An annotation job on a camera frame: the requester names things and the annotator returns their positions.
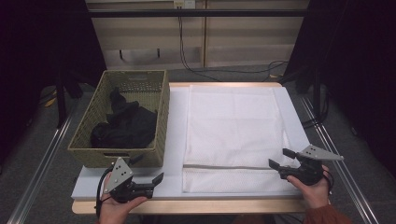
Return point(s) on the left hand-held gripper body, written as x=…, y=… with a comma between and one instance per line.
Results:
x=120, y=177

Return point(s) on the black wall hook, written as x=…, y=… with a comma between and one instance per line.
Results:
x=158, y=53
x=120, y=54

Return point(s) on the aluminium floor rail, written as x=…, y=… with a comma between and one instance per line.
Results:
x=342, y=174
x=40, y=174

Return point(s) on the black horizontal bar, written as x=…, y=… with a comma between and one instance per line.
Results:
x=186, y=13

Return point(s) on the white mesh laundry bag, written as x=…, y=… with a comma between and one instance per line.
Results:
x=233, y=124

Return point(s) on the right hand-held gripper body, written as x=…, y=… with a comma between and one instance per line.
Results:
x=311, y=171

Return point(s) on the green woven basket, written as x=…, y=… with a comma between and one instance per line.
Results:
x=93, y=107

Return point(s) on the person's right hand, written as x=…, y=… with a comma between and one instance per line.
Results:
x=316, y=196

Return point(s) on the black curtain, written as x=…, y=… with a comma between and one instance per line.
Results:
x=358, y=77
x=37, y=62

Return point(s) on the person's left hand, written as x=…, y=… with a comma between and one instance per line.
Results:
x=113, y=211

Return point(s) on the white wall socket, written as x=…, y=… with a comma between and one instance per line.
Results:
x=184, y=3

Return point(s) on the black garment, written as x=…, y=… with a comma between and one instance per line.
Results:
x=130, y=127

